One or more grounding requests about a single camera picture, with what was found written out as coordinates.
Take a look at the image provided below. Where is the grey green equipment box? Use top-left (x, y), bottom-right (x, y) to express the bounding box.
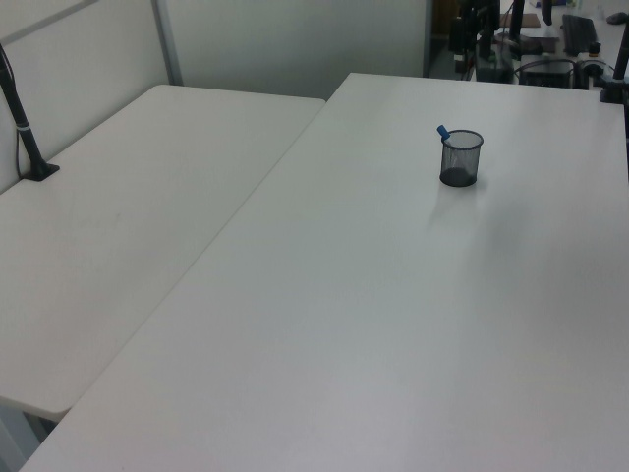
top-left (473, 50), bottom-right (516, 84)

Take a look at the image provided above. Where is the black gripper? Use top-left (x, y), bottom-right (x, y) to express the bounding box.
top-left (449, 0), bottom-right (498, 62)

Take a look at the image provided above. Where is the black computer keyboard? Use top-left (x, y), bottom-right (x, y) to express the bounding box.
top-left (559, 13), bottom-right (600, 57)

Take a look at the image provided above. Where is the black pole with table clamp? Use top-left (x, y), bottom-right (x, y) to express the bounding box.
top-left (597, 27), bottom-right (629, 105)

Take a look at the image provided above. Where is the small camera on mount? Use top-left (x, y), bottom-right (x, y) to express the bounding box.
top-left (574, 41), bottom-right (606, 78)

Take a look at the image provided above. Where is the black camera pole with base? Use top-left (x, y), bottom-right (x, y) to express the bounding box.
top-left (0, 42), bottom-right (61, 184)

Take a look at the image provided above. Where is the black monitor stand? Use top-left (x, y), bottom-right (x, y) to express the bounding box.
top-left (507, 0), bottom-right (526, 41)

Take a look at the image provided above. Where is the white side table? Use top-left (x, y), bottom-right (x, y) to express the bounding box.
top-left (0, 84), bottom-right (328, 472)

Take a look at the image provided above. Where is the grey metal partition post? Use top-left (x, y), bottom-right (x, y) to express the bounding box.
top-left (150, 0), bottom-right (185, 87)

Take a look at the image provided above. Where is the black electronics box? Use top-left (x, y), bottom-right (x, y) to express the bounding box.
top-left (519, 55), bottom-right (577, 89)

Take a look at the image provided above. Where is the black mesh pen cup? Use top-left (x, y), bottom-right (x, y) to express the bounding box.
top-left (438, 129), bottom-right (485, 188)

